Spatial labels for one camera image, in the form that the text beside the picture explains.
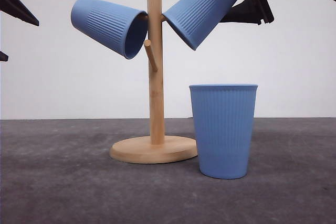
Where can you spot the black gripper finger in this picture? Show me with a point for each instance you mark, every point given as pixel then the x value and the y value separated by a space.
pixel 3 56
pixel 19 10

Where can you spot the blue ribbed cup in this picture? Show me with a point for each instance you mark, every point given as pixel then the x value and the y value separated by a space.
pixel 120 30
pixel 224 116
pixel 194 22

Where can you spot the wooden cup tree stand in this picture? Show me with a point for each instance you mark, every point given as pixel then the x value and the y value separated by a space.
pixel 155 149

